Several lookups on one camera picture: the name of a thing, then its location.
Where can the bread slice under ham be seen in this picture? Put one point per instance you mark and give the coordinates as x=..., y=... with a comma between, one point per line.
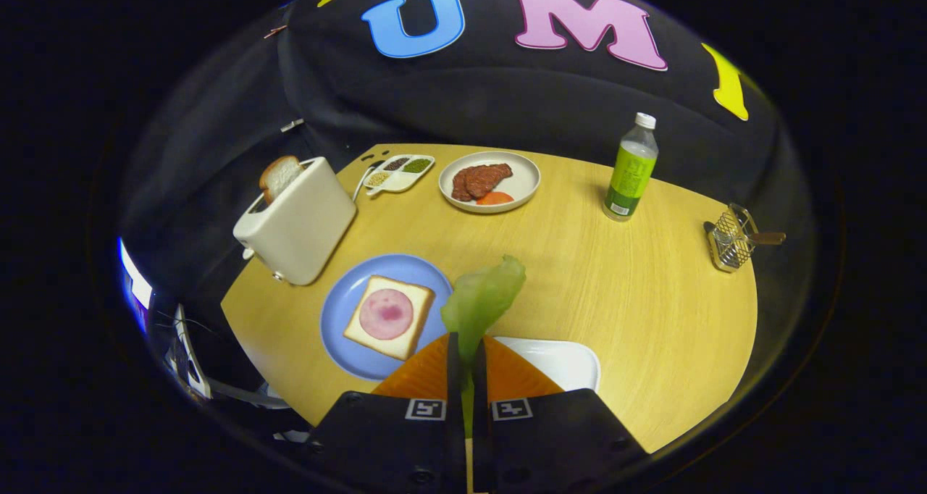
x=362, y=332

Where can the pile of pale soybeans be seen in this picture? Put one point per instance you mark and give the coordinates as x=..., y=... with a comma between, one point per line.
x=378, y=179

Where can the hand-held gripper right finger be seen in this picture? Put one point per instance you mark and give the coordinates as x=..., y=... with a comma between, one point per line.
x=481, y=407

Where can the round white plate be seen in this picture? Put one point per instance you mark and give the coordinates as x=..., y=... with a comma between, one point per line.
x=523, y=175

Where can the green lettuce leaf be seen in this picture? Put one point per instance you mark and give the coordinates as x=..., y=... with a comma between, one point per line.
x=481, y=298

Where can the blue round plate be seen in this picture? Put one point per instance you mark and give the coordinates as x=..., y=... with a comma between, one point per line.
x=347, y=298

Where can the pink cloth clip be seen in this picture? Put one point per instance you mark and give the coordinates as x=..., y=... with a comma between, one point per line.
x=275, y=31

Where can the pink ham slice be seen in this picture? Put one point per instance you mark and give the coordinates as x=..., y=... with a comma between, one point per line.
x=386, y=313

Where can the pile of dark red beans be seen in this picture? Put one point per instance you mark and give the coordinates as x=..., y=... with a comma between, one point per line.
x=396, y=164

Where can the pile of green beans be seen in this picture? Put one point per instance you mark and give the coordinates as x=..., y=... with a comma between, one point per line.
x=417, y=166

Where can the brown meat patty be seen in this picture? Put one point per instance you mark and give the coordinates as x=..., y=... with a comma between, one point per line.
x=489, y=177
x=460, y=186

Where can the white stand frame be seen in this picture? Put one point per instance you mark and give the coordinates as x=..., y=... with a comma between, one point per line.
x=190, y=367

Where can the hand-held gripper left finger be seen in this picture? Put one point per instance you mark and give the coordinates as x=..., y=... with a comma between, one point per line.
x=455, y=407

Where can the bright screen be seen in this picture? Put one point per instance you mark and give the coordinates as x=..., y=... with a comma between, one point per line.
x=134, y=280

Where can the toasted bread slice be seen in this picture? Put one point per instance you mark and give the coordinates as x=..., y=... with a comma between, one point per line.
x=279, y=175

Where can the white divided condiment dish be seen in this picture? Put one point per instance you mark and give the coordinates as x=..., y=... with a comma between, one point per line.
x=400, y=183

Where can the green label plastic bottle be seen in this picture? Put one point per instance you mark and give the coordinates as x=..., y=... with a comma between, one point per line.
x=628, y=182

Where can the orange tomato slice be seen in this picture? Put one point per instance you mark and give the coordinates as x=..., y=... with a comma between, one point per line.
x=495, y=198

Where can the white square plate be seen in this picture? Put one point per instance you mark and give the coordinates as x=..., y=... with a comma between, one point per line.
x=565, y=360

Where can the white toaster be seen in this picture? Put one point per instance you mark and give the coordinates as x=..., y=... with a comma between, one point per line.
x=304, y=226

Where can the black backdrop cloth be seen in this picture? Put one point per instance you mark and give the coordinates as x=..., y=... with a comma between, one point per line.
x=507, y=103

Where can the silver cloth clip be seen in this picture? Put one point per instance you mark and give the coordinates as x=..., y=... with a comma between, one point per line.
x=292, y=125

